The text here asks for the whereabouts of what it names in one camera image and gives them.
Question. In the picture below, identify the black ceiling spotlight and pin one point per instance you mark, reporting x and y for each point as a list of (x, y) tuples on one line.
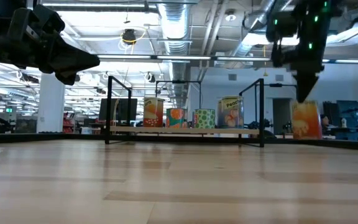
[(149, 77)]

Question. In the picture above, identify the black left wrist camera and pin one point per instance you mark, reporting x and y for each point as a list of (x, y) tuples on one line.
[(48, 21)]

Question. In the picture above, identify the long ceiling strip light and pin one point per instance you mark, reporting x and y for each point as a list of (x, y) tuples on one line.
[(123, 57), (353, 61)]

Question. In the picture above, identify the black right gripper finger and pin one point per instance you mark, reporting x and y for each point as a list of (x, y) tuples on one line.
[(304, 84)]

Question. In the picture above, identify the short orange teal can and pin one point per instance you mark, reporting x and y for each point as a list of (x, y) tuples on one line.
[(175, 118)]

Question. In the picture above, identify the green polka dot can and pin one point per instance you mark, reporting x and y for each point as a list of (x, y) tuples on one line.
[(204, 119)]

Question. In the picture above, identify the black ceiling camera pod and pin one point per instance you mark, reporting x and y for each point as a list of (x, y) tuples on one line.
[(129, 35)]

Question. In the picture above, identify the red yellow corn can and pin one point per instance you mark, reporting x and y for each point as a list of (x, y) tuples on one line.
[(306, 121), (153, 112)]

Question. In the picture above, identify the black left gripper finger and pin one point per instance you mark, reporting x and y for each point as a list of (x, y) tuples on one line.
[(73, 60), (66, 78)]

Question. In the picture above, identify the green exit sign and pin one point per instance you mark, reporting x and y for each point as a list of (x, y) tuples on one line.
[(8, 110)]

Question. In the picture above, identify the dark grey door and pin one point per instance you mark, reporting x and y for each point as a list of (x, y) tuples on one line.
[(281, 115)]

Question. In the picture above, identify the grey wall vent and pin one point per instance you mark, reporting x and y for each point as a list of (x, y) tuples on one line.
[(232, 77), (279, 77)]

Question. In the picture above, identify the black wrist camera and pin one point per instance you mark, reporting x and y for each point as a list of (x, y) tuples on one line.
[(48, 21), (280, 26)]

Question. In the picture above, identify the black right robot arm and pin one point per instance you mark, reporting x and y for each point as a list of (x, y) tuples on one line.
[(314, 18)]

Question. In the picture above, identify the red storage rack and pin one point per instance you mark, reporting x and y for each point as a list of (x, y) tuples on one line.
[(68, 123)]

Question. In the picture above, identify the wide peaches can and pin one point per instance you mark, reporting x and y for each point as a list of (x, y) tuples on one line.
[(230, 112)]

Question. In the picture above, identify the white building pillar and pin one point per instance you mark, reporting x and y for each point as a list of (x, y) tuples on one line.
[(51, 102)]

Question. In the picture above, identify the small white bottle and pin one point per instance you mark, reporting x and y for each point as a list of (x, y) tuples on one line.
[(343, 123)]

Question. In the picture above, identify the black computer monitor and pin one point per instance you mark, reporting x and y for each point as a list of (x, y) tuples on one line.
[(330, 112), (348, 112), (120, 109)]

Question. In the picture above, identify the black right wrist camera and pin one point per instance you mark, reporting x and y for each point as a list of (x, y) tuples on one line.
[(280, 26)]

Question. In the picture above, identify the silver ventilation duct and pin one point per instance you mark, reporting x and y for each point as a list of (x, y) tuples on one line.
[(253, 34), (174, 25)]

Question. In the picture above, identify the dark office desk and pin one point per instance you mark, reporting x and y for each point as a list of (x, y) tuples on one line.
[(353, 133)]

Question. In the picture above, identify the person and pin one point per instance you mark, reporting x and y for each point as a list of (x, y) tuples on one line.
[(324, 121)]

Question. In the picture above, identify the wooden shelf with black frame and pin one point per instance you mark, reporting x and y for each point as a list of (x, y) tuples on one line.
[(182, 130)]

